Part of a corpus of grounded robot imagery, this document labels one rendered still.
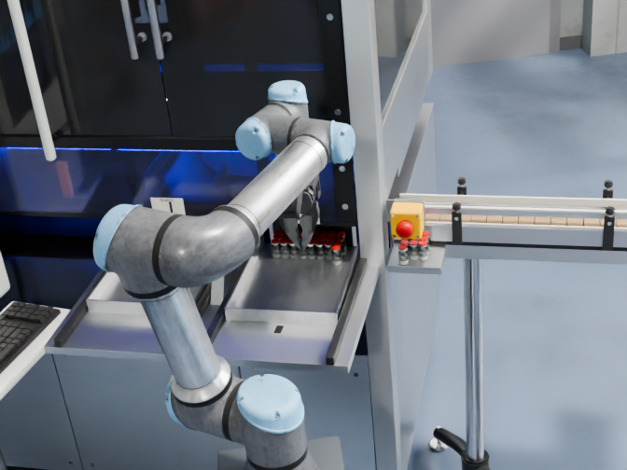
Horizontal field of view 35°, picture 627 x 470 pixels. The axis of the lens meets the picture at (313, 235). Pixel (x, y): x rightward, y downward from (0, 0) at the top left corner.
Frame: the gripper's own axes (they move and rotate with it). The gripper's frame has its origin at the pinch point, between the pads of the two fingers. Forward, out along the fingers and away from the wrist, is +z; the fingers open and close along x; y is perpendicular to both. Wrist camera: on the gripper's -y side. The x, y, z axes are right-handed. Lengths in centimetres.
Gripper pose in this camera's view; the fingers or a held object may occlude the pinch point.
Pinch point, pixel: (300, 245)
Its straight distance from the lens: 213.0
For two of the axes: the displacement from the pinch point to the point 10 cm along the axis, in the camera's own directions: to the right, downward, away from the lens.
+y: 2.2, -5.0, 8.4
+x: -9.7, -0.3, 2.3
